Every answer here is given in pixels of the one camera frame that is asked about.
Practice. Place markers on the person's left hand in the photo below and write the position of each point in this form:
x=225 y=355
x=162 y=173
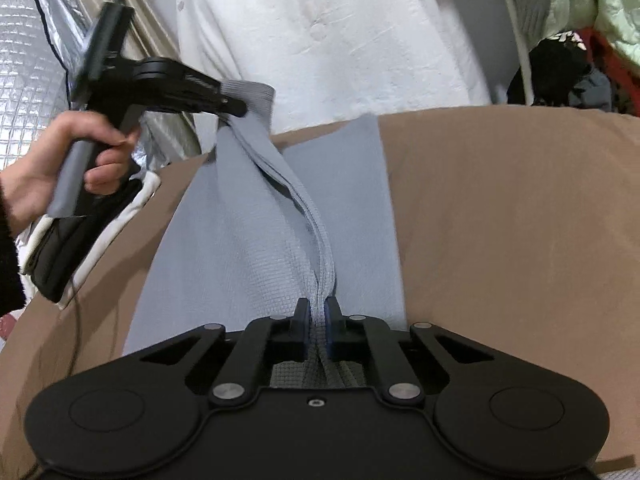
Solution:
x=37 y=175

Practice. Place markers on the white quilt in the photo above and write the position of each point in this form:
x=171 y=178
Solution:
x=325 y=35

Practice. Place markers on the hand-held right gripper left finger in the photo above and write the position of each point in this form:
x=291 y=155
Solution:
x=303 y=331

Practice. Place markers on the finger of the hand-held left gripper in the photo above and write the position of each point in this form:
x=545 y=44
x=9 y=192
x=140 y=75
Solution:
x=210 y=94

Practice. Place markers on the grey-blue waffle cloth garment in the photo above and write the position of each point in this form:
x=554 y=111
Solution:
x=225 y=240

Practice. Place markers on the black white-edged pouch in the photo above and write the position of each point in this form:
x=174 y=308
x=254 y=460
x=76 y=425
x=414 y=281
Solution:
x=65 y=255

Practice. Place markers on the brown blanket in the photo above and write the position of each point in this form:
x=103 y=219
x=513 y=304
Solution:
x=500 y=210

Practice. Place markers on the red cloth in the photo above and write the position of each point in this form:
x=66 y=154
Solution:
x=622 y=85

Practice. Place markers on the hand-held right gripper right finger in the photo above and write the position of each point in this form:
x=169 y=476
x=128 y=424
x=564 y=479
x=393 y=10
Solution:
x=331 y=331

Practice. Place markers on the black garment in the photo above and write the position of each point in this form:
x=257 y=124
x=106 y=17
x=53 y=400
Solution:
x=550 y=75

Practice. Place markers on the light green quilt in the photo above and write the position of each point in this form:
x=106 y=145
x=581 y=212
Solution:
x=600 y=0

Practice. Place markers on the silver foil insulation sheet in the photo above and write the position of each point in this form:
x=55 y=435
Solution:
x=25 y=60

